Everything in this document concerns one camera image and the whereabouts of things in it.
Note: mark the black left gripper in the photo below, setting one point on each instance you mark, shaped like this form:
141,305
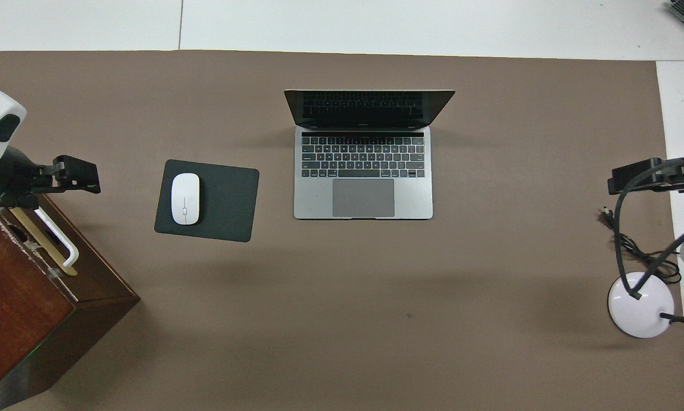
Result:
11,182

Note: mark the silver grey laptop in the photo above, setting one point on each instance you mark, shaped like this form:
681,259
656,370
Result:
319,200

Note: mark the white computer mouse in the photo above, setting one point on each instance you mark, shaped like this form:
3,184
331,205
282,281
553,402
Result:
185,200

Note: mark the white desk lamp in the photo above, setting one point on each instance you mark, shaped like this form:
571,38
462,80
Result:
639,308

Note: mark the black mouse pad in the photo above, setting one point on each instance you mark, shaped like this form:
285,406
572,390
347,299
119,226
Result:
228,200

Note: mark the dark wooden box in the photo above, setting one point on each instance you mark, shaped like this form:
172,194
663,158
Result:
22,319

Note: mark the brown table mat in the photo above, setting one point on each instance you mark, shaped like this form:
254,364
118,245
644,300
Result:
376,314

